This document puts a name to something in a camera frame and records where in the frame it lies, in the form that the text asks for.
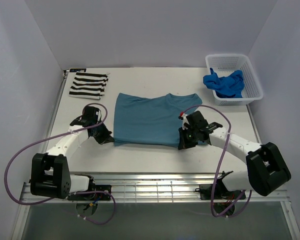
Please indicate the royal blue tank top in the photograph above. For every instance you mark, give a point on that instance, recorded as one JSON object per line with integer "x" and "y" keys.
{"x": 226, "y": 87}

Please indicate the white plastic basket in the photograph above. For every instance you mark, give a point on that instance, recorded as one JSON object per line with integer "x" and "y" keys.
{"x": 224, "y": 65}

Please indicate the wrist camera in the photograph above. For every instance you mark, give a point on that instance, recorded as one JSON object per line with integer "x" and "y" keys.
{"x": 90, "y": 116}
{"x": 196, "y": 123}

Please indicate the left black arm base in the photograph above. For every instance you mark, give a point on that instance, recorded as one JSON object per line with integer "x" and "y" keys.
{"x": 98, "y": 194}

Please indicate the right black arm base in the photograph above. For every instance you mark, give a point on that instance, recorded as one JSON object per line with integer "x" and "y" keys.
{"x": 205, "y": 193}

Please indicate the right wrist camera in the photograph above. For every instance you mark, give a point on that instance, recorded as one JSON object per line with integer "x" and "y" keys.
{"x": 196, "y": 123}

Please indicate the light blue tank top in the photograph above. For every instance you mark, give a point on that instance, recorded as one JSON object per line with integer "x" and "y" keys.
{"x": 150, "y": 121}

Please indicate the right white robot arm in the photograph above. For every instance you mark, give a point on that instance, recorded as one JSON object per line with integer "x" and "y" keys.
{"x": 265, "y": 171}

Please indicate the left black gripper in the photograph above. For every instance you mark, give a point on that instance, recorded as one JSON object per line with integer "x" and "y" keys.
{"x": 103, "y": 139}

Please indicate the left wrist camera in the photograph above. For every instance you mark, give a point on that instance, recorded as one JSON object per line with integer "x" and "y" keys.
{"x": 90, "y": 116}

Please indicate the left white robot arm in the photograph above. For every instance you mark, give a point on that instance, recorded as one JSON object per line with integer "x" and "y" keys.
{"x": 50, "y": 174}

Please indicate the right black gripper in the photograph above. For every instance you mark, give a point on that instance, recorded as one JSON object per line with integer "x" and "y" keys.
{"x": 183, "y": 143}

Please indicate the black white striped tank top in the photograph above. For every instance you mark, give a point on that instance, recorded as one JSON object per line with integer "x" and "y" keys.
{"x": 88, "y": 85}

